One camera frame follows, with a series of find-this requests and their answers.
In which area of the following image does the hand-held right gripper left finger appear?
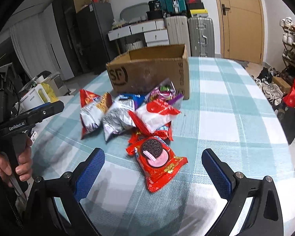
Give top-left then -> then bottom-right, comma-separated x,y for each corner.
25,148 -> 106,236

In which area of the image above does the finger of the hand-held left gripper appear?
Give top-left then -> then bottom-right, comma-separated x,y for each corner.
19,103 -> 53,117
27,100 -> 65,126

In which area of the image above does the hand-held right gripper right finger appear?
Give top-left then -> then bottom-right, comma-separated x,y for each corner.
202,149 -> 284,236

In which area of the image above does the red chip bag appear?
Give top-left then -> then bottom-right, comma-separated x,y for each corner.
79,89 -> 113,140

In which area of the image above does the red pink-cream cookie packet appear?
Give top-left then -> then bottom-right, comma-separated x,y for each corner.
126,136 -> 188,193

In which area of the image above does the silver grey snack packet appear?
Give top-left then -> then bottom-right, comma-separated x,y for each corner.
102,96 -> 138,142

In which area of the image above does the red chocolate cookie packet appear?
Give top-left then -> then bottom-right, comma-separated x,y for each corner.
128,124 -> 174,144

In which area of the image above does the red and white snack packet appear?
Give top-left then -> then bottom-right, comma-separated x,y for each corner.
128,98 -> 181,136

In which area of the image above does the person's left forearm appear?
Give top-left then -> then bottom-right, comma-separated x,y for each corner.
0,171 -> 24,229

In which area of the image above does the person's left hand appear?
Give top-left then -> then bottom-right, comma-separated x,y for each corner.
0,138 -> 33,188

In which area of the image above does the white kettle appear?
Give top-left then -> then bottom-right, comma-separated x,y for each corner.
20,84 -> 52,113

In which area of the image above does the yellow bag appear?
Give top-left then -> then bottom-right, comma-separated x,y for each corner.
41,82 -> 57,102

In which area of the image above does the white appliance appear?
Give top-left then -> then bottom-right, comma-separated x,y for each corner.
48,72 -> 64,95

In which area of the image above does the checked teal tablecloth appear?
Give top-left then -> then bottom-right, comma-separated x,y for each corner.
31,56 -> 295,236

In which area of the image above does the white curtain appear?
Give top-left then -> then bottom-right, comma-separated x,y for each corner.
10,22 -> 53,79

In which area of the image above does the black television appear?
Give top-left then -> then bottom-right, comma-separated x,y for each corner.
0,39 -> 16,84

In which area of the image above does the dark wardrobe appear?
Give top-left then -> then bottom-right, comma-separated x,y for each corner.
52,0 -> 89,74

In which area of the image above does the black refrigerator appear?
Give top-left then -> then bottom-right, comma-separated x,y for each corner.
76,2 -> 117,75

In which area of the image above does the blue cookie packet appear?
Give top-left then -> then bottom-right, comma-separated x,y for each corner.
120,93 -> 147,110

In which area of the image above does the black chair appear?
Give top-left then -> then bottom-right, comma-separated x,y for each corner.
277,103 -> 295,145

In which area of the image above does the purple candy packet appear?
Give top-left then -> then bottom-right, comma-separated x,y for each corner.
145,78 -> 185,106

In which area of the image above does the pile of shoes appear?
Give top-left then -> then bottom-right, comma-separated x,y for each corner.
254,67 -> 286,106

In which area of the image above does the striped laundry basket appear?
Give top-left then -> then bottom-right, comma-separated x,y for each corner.
125,41 -> 145,53

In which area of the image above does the small brown cardboard box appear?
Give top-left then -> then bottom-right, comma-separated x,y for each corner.
272,76 -> 292,94

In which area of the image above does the white drawer desk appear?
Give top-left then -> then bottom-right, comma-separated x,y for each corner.
108,20 -> 170,54

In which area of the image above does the grey oval mirror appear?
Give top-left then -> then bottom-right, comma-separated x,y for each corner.
120,2 -> 149,21

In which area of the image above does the black storage box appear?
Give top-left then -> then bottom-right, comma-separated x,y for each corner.
147,10 -> 164,20

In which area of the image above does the black shoe rack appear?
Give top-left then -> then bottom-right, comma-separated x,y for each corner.
279,17 -> 295,84

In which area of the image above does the silver suitcase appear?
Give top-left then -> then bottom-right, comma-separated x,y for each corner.
188,17 -> 215,57

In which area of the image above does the black labelled box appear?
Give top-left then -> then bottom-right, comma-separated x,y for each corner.
148,0 -> 162,11

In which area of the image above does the beige suitcase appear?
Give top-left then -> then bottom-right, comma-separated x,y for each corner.
165,15 -> 192,56

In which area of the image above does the row of white sneakers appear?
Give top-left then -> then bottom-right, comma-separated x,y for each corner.
280,17 -> 295,52

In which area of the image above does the wooden door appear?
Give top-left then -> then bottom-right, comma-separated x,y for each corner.
211,0 -> 265,65

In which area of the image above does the black and yellow shoe box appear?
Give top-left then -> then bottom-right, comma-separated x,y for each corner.
187,9 -> 209,18

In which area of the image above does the black and red shoe box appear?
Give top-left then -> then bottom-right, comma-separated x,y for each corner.
184,0 -> 205,10

